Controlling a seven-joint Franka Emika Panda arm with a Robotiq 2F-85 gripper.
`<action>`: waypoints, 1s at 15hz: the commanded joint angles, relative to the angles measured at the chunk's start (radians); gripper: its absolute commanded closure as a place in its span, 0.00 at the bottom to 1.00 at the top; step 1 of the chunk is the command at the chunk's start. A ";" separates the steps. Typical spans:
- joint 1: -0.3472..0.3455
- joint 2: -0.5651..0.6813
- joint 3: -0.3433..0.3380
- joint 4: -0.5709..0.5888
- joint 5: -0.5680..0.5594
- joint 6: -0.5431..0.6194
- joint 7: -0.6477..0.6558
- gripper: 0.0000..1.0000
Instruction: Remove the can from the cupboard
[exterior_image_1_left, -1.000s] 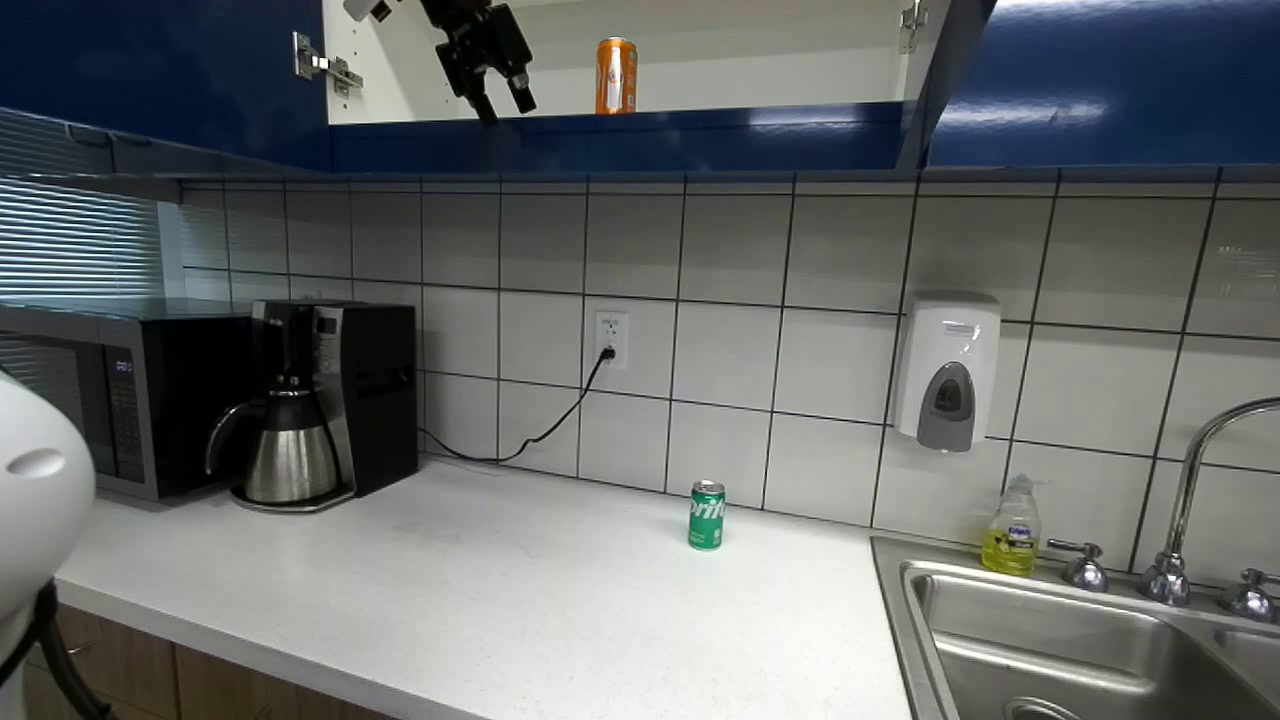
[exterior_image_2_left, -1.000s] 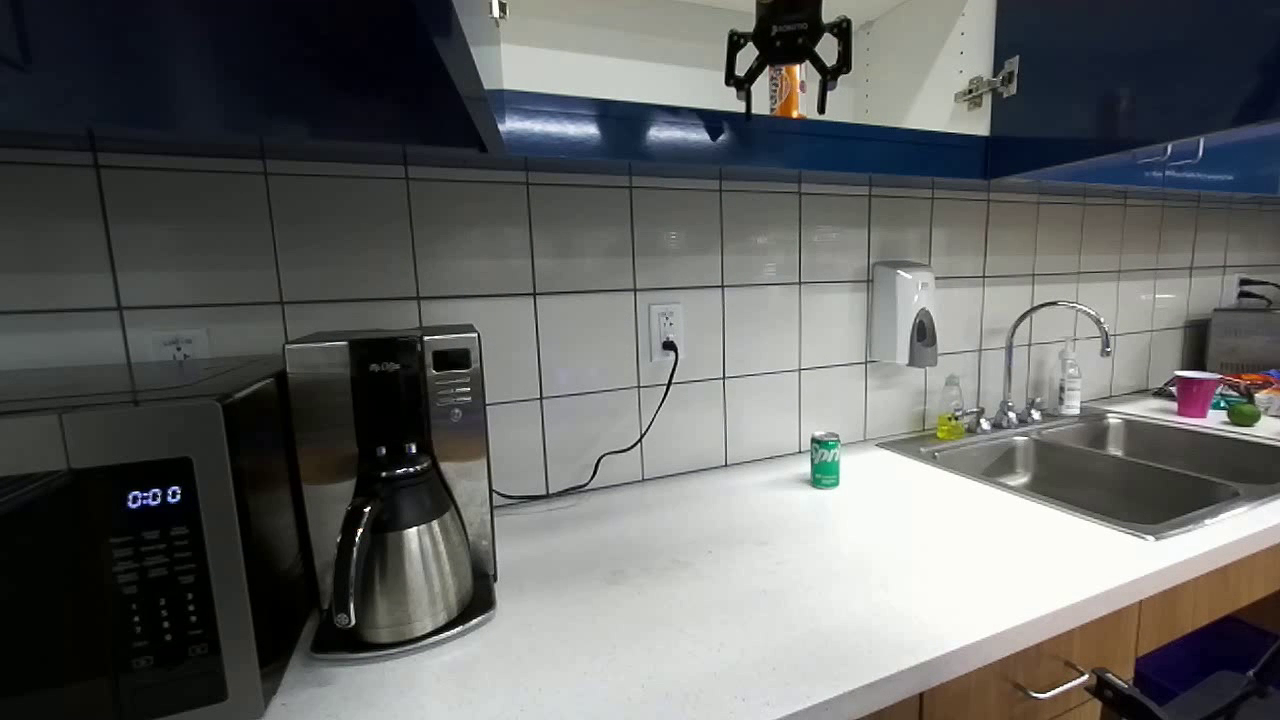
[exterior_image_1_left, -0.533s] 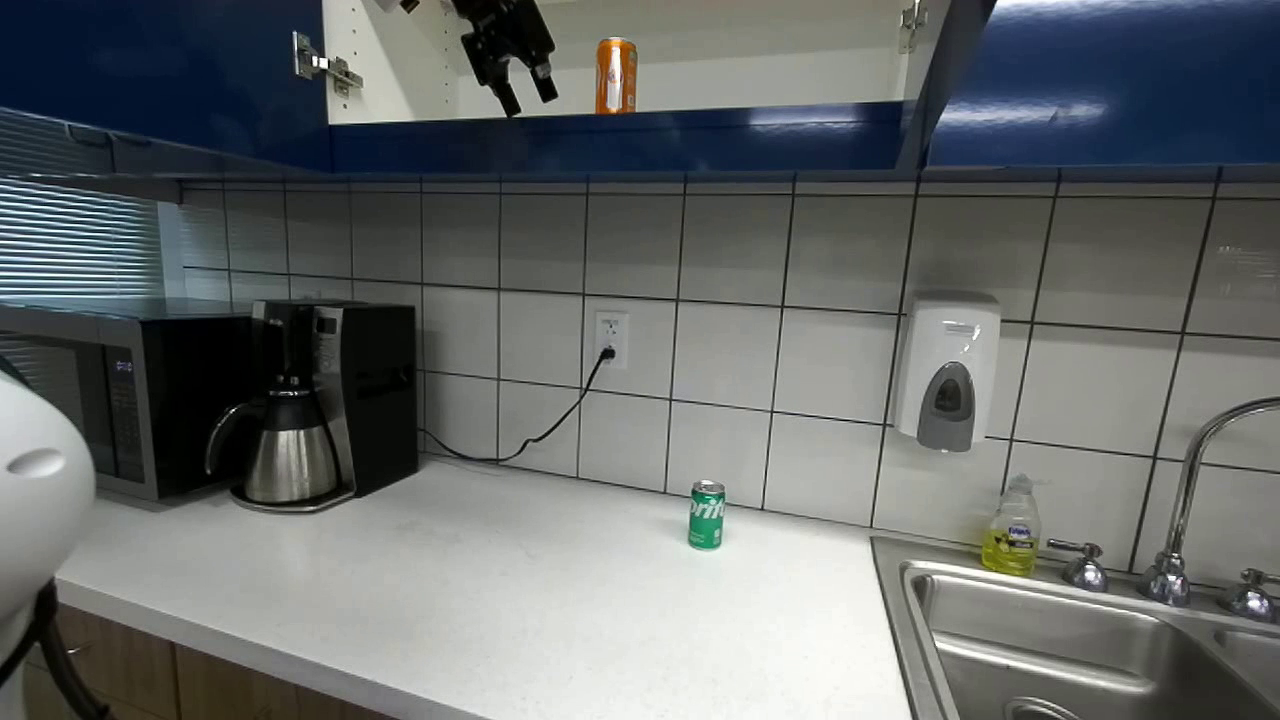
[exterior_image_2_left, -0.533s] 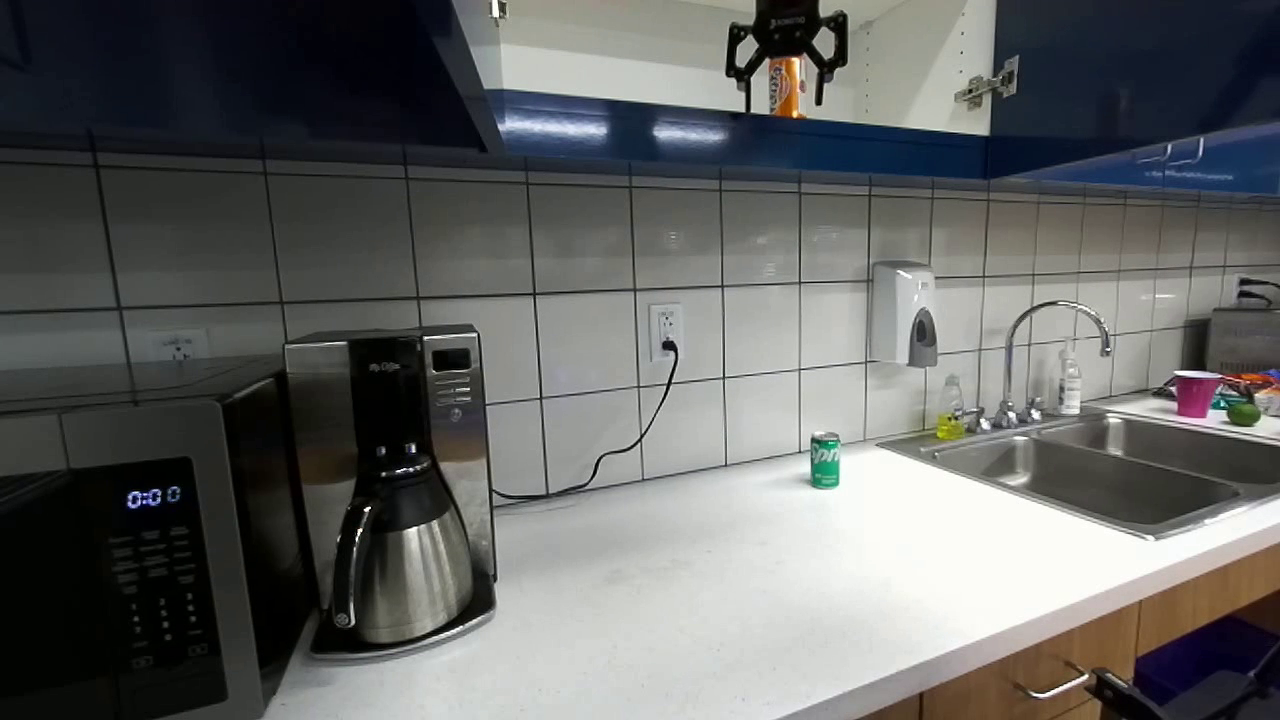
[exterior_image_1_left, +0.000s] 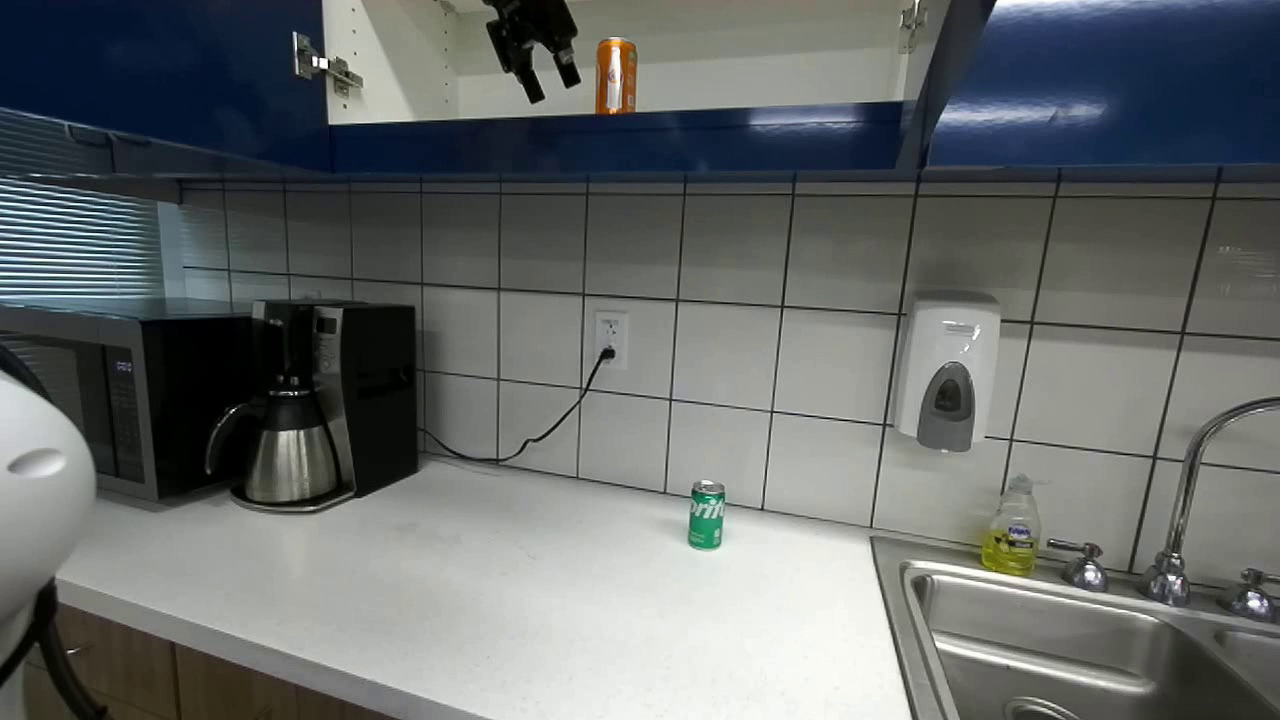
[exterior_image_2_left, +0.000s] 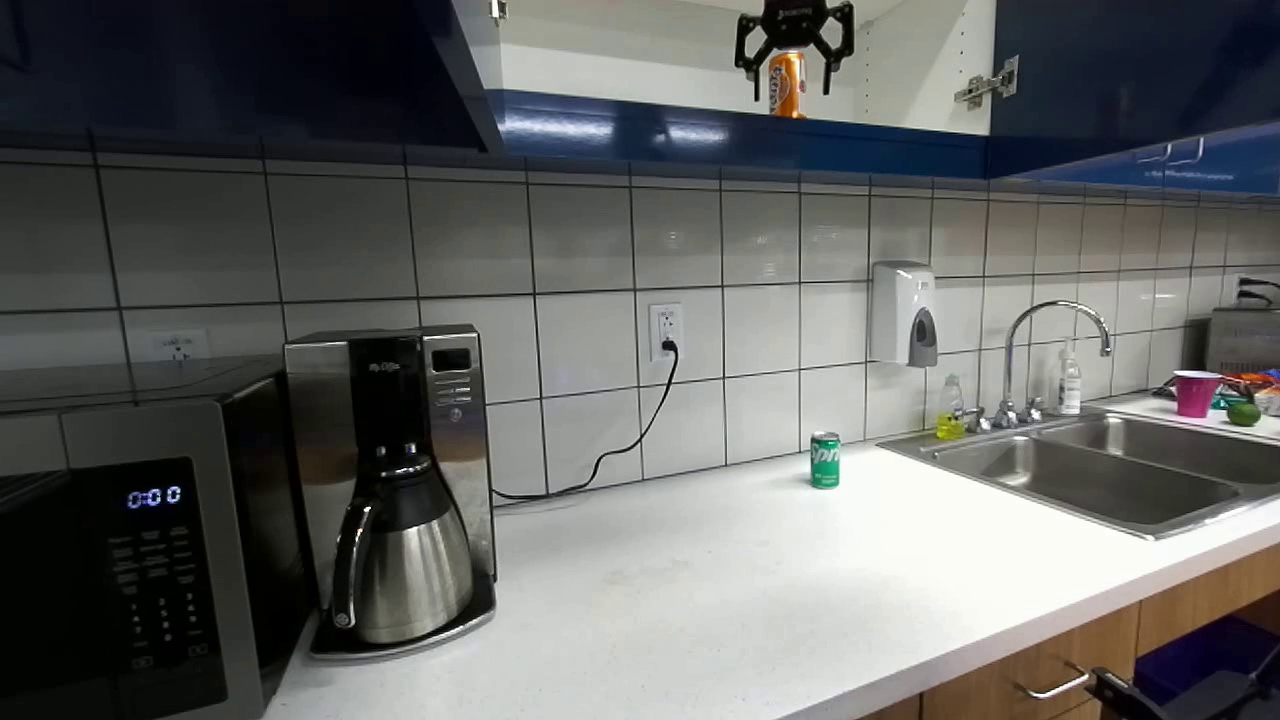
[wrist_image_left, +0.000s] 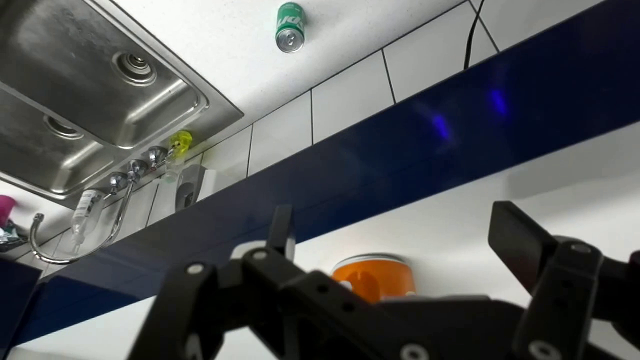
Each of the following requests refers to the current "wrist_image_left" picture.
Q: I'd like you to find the stainless steel double sink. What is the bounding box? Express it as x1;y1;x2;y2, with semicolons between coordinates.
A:
0;0;247;202

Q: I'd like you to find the green soda can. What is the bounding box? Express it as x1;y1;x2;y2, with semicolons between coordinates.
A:
275;0;309;54

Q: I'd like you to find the pink cup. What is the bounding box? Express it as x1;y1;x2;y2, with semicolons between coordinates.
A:
0;195;16;227

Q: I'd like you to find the chrome kitchen faucet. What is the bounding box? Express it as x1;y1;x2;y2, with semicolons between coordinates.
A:
29;144;171;266

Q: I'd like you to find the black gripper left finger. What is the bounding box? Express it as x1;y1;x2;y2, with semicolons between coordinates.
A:
127;202;403;360

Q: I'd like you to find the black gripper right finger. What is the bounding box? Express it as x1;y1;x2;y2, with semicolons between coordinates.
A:
486;201;640;360

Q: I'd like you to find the orange soda can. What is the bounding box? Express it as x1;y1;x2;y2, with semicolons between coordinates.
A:
331;252;418;306

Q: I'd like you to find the black power cord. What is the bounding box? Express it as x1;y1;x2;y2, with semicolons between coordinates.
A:
465;0;503;71

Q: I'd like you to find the yellow-green dish soap bottle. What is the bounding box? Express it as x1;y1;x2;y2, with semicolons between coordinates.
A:
167;131;196;162

